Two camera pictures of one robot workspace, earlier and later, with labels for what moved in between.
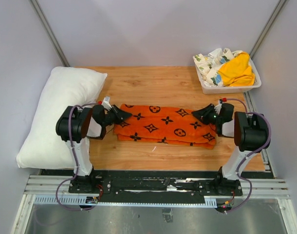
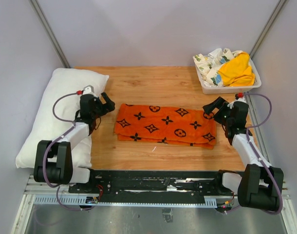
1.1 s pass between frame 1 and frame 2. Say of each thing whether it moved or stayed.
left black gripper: moved
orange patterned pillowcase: stayed
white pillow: stayed
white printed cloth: stayed
